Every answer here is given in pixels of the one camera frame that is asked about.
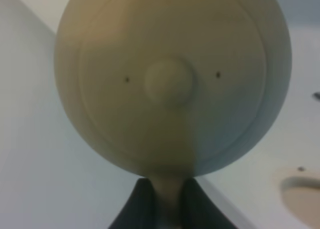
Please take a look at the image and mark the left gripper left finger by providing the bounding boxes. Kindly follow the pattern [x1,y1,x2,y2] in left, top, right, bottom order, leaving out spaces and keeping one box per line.
[109,178,157,229]

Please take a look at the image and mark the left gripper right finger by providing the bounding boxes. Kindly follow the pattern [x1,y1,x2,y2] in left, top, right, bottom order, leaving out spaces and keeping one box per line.
[179,178,233,229]

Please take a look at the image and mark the beige ceramic teapot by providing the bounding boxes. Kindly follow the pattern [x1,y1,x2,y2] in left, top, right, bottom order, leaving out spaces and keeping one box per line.
[54,0,292,229]

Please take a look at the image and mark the far beige teacup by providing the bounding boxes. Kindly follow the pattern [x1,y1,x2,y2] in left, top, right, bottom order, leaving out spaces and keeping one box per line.
[272,166,320,229]

